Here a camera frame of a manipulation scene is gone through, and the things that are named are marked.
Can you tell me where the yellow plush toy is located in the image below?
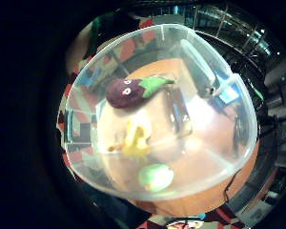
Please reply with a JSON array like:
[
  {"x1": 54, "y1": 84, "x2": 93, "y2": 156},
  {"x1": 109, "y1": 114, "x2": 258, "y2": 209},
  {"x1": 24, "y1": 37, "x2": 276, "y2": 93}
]
[{"x1": 108, "y1": 117, "x2": 153, "y2": 157}]

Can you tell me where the purple eggplant plush toy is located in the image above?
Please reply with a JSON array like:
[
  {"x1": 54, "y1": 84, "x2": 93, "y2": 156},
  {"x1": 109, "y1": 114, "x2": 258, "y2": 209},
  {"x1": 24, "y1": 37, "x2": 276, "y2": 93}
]
[{"x1": 105, "y1": 75, "x2": 175, "y2": 109}]

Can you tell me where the green plush toy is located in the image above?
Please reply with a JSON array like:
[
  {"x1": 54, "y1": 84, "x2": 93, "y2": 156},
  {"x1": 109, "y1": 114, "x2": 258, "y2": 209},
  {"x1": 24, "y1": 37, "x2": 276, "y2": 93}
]
[{"x1": 138, "y1": 163, "x2": 175, "y2": 193}]

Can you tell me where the clear plastic storage bin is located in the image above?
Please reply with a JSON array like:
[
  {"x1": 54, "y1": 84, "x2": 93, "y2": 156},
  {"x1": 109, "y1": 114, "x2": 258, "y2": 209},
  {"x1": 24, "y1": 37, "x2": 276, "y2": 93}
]
[{"x1": 56, "y1": 23, "x2": 259, "y2": 202}]

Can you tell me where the black cable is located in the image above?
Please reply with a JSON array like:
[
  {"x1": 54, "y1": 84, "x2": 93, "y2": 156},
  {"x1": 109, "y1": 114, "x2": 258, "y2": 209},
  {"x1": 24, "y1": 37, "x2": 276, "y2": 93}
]
[{"x1": 223, "y1": 170, "x2": 243, "y2": 203}]

